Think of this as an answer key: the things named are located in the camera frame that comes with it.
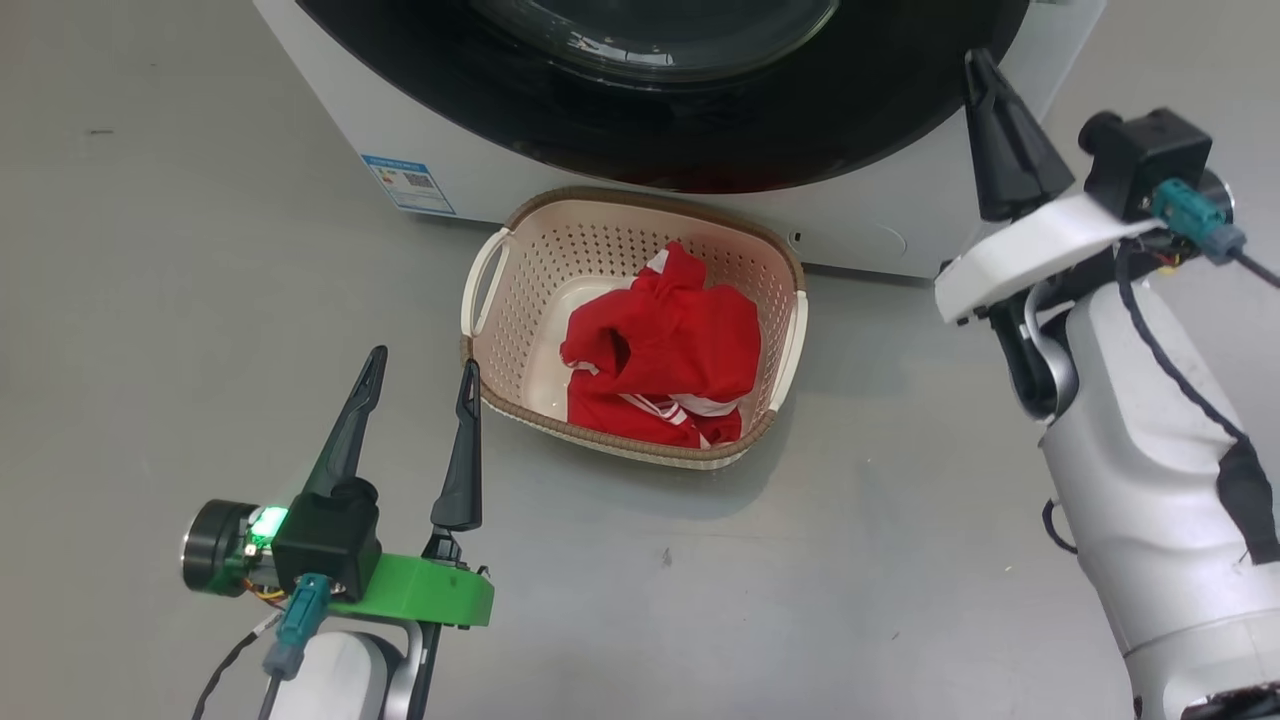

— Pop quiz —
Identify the cream perforated laundry basket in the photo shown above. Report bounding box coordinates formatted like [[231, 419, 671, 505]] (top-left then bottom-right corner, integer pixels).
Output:
[[460, 185, 809, 471]]

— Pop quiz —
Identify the braided black left arm cable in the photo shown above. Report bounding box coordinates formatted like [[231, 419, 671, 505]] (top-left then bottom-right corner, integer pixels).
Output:
[[190, 613, 288, 720]]

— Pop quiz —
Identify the braided black right arm cable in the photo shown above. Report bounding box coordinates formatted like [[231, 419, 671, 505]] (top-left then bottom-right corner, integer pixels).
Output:
[[1113, 240, 1280, 567]]

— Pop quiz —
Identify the blue white energy label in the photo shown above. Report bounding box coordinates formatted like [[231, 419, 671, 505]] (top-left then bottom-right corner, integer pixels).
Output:
[[362, 153, 457, 216]]

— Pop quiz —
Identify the right cable with teal plug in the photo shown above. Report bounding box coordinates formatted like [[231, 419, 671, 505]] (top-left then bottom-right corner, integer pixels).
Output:
[[1150, 180, 1280, 289]]

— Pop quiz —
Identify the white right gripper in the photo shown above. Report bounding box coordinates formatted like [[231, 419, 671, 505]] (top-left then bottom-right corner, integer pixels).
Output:
[[935, 48, 1166, 326]]

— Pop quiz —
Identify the braided black arm cable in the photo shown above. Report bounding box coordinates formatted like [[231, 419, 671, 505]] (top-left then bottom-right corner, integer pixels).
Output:
[[1113, 240, 1280, 567], [190, 613, 288, 720]]

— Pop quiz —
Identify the white washing machine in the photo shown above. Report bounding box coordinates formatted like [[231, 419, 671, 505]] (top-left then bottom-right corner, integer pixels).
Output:
[[252, 0, 1109, 281]]

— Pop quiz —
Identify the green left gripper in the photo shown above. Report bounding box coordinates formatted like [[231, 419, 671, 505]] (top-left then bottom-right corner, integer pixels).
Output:
[[180, 345, 497, 630]]

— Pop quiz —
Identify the red garment with white stripes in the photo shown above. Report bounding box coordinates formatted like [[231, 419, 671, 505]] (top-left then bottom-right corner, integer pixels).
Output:
[[560, 241, 763, 449]]

